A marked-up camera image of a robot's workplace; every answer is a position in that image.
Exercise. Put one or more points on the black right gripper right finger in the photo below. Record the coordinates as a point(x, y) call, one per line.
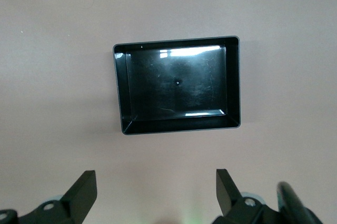
point(231, 203)

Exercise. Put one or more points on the black plastic box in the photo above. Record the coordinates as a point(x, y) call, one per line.
point(173, 84)

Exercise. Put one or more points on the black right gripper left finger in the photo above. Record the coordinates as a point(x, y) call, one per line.
point(76, 197)

